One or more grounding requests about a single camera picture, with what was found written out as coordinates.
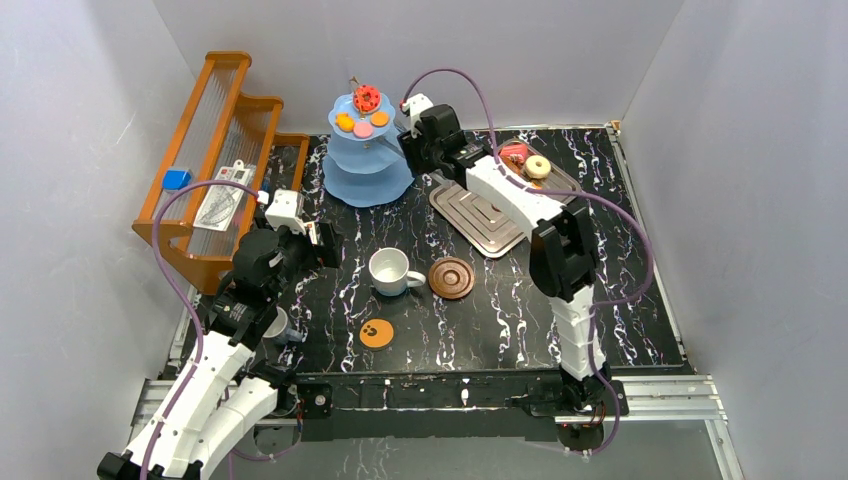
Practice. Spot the cream white donut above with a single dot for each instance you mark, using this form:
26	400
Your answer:
537	167

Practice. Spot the brown wooden saucer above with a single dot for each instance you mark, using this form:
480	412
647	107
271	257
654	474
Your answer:
451	278

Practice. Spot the orange wooden tiered rack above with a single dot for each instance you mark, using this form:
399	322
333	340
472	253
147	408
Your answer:
220	124

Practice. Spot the round orange cookie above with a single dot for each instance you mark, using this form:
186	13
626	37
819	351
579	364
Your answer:
379	119

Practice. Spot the white ceramic mug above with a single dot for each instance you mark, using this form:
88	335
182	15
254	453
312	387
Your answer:
391	274

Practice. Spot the pink round macaron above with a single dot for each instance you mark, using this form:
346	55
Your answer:
362	130

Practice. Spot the blue eraser block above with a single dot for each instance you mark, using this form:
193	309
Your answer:
176	179

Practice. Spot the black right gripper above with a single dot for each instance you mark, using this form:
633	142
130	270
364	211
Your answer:
409	146

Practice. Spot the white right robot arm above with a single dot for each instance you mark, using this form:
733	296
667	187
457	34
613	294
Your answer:
563	255

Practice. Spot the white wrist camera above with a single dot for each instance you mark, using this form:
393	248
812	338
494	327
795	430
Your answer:
413	107
285	210

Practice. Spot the orange fish-shaped cookie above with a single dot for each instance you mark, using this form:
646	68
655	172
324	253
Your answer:
345	122

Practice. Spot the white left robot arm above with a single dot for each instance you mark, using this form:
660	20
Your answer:
219	396

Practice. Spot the orange round coaster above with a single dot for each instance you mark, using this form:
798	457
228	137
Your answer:
376	334

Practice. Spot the clear ruler set package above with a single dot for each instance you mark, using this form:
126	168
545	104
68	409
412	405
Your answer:
219	206

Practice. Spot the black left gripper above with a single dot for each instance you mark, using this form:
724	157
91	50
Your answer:
326	244

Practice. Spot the blue three-tier cake stand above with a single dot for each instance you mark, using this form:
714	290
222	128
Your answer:
361	172

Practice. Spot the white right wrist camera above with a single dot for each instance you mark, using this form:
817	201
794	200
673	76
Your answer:
413	107

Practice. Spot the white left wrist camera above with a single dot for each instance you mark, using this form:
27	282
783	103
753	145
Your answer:
285	210

